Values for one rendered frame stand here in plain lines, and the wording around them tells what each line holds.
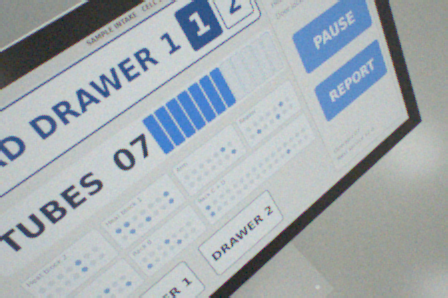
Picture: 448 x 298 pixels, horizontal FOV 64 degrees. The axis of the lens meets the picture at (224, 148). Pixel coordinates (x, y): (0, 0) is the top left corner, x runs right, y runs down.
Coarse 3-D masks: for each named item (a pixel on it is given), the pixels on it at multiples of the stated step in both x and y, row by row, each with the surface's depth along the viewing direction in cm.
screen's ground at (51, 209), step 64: (256, 0) 32; (320, 0) 35; (64, 64) 26; (320, 128) 39; (384, 128) 43; (64, 192) 29; (128, 192) 31; (256, 192) 37; (320, 192) 41; (0, 256) 28; (192, 256) 35
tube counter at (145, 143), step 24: (240, 48) 32; (264, 48) 34; (216, 72) 32; (240, 72) 33; (264, 72) 34; (192, 96) 31; (216, 96) 33; (240, 96) 34; (144, 120) 30; (168, 120) 31; (192, 120) 32; (216, 120) 33; (120, 144) 30; (144, 144) 31; (168, 144) 32; (120, 168) 30; (144, 168) 31
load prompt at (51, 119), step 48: (192, 0) 30; (240, 0) 31; (96, 48) 27; (144, 48) 29; (192, 48) 30; (48, 96) 26; (96, 96) 28; (144, 96) 30; (0, 144) 26; (48, 144) 27; (0, 192) 27
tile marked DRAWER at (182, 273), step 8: (176, 264) 35; (184, 264) 35; (168, 272) 35; (176, 272) 35; (184, 272) 35; (192, 272) 36; (160, 280) 34; (168, 280) 35; (176, 280) 35; (184, 280) 36; (192, 280) 36; (200, 280) 36; (152, 288) 34; (160, 288) 35; (168, 288) 35; (176, 288) 35; (184, 288) 36; (192, 288) 36; (200, 288) 37; (144, 296) 34; (152, 296) 34; (160, 296) 35; (168, 296) 35; (176, 296) 36; (184, 296) 36; (192, 296) 36
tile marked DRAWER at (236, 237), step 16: (256, 208) 37; (272, 208) 38; (224, 224) 36; (240, 224) 37; (256, 224) 38; (272, 224) 39; (208, 240) 36; (224, 240) 37; (240, 240) 38; (256, 240) 38; (208, 256) 36; (224, 256) 37; (240, 256) 38
